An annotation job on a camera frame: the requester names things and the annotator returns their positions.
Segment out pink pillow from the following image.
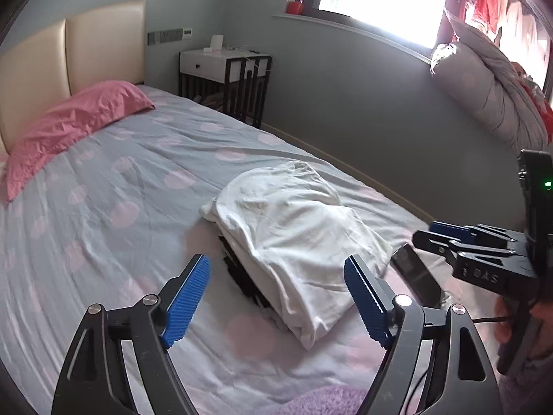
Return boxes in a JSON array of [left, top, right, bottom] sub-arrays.
[[6, 80, 156, 202]]

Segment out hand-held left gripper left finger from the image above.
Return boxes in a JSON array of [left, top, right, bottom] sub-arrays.
[[51, 254, 212, 415]]

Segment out red patterned cloth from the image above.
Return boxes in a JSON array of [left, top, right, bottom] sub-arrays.
[[512, 63, 553, 143]]

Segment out black folded garment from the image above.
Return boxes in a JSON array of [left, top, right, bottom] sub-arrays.
[[218, 233, 294, 329]]

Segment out beige padded headboard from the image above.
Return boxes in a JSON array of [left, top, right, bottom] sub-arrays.
[[0, 0, 148, 156]]

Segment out white drawer black nightstand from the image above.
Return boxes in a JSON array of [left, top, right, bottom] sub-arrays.
[[178, 47, 274, 128]]

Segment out black smartphone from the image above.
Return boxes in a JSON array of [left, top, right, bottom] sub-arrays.
[[391, 243, 443, 307]]

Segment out white shirt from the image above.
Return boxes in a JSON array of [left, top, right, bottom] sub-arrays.
[[199, 161, 393, 351]]

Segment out red hanging garment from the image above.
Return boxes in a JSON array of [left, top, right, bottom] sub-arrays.
[[473, 0, 504, 31]]

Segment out wall switch panel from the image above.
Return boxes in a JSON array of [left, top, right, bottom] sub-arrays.
[[148, 28, 194, 46]]

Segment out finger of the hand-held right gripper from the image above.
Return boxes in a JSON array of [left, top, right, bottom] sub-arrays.
[[429, 220, 489, 245], [412, 229, 465, 266]]

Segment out person's right hand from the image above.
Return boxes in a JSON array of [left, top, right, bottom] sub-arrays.
[[493, 298, 553, 361]]

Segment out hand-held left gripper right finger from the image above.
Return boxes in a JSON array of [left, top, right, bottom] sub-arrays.
[[343, 254, 504, 415]]

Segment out purple fuzzy garment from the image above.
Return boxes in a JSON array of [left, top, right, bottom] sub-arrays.
[[276, 385, 372, 415]]

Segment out grey rolled quilt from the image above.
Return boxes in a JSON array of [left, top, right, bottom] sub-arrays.
[[430, 9, 549, 148]]

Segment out window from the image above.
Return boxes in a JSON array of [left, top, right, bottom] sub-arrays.
[[294, 0, 452, 50]]

